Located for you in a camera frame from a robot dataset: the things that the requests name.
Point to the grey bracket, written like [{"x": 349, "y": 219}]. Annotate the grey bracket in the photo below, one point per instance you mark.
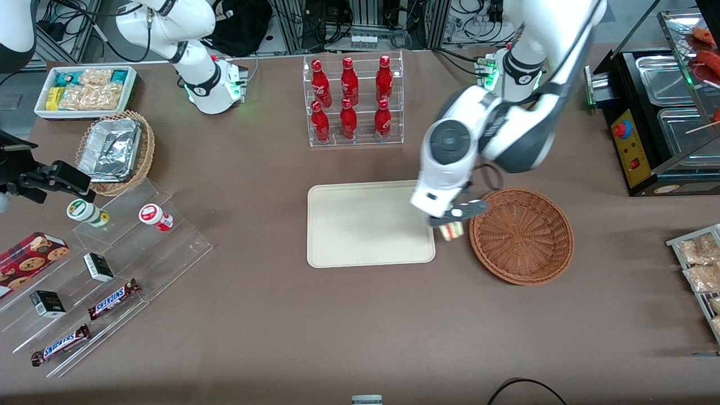
[{"x": 367, "y": 400}]

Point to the light wicker basket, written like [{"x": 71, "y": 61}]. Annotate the light wicker basket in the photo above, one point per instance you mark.
[{"x": 147, "y": 152}]

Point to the white power strip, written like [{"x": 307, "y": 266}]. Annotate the white power strip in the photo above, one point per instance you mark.
[{"x": 363, "y": 41}]

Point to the large rice cracker bag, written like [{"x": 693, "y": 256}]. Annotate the large rice cracker bag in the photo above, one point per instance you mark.
[{"x": 93, "y": 97}]

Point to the beige plastic tray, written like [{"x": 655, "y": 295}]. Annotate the beige plastic tray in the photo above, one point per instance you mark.
[{"x": 365, "y": 225}]

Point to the round brown wicker basket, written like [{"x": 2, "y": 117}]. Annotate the round brown wicker basket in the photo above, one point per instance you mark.
[{"x": 523, "y": 236}]

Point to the black bag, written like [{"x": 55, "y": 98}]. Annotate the black bag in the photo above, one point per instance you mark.
[{"x": 242, "y": 28}]

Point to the clear acrylic stepped display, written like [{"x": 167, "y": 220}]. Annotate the clear acrylic stepped display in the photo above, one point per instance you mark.
[{"x": 174, "y": 247}]

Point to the green white drink cup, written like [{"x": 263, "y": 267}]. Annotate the green white drink cup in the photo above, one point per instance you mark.
[{"x": 84, "y": 212}]

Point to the clear acrylic bottle rack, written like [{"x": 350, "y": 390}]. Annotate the clear acrylic bottle rack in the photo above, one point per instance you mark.
[{"x": 365, "y": 140}]

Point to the black food warmer machine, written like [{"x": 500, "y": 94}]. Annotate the black food warmer machine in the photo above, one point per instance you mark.
[{"x": 635, "y": 169}]

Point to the red cookie box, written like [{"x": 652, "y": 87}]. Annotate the red cookie box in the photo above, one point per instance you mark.
[{"x": 28, "y": 261}]

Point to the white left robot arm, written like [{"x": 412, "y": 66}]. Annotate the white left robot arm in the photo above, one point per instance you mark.
[{"x": 517, "y": 135}]

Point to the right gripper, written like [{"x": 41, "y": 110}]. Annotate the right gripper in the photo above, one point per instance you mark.
[{"x": 23, "y": 169}]

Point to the clear cracker bag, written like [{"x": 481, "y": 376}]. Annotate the clear cracker bag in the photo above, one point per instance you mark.
[
  {"x": 697, "y": 248},
  {"x": 715, "y": 305},
  {"x": 703, "y": 278},
  {"x": 716, "y": 326}
]

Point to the steel food pan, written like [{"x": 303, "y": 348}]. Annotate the steel food pan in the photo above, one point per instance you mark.
[
  {"x": 683, "y": 132},
  {"x": 666, "y": 81}
]

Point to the aluminium foil container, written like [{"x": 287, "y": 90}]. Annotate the aluminium foil container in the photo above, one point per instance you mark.
[{"x": 109, "y": 149}]

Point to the small rice cracker bag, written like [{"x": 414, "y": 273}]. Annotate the small rice cracker bag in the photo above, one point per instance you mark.
[{"x": 95, "y": 76}]

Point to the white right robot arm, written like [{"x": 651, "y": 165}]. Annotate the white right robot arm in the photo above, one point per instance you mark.
[{"x": 202, "y": 73}]

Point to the white snack bin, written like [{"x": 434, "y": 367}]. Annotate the white snack bin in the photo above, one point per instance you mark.
[{"x": 132, "y": 84}]

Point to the red emergency button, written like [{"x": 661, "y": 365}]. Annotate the red emergency button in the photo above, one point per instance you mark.
[{"x": 621, "y": 130}]

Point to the red sausage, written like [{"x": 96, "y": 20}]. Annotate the red sausage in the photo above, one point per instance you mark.
[
  {"x": 709, "y": 59},
  {"x": 706, "y": 35}
]

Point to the triangular sandwich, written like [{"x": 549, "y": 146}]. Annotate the triangular sandwich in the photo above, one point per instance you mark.
[{"x": 451, "y": 231}]

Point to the red white drink bottle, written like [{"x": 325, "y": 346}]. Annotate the red white drink bottle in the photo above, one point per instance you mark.
[{"x": 153, "y": 216}]

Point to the Snickers bar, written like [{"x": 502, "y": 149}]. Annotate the Snickers bar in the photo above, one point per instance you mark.
[
  {"x": 61, "y": 345},
  {"x": 112, "y": 299}
]

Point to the red cola bottle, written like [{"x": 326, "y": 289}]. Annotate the red cola bottle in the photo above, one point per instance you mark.
[
  {"x": 349, "y": 84},
  {"x": 320, "y": 84},
  {"x": 384, "y": 81},
  {"x": 349, "y": 124},
  {"x": 320, "y": 126},
  {"x": 383, "y": 124}
]

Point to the teal snack pack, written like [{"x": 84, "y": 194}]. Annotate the teal snack pack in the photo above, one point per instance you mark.
[
  {"x": 119, "y": 76},
  {"x": 64, "y": 79}
]

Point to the small black box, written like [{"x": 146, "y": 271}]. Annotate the small black box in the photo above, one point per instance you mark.
[
  {"x": 48, "y": 304},
  {"x": 98, "y": 267}
]

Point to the yellow snack pack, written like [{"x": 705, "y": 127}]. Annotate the yellow snack pack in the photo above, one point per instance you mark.
[{"x": 52, "y": 98}]

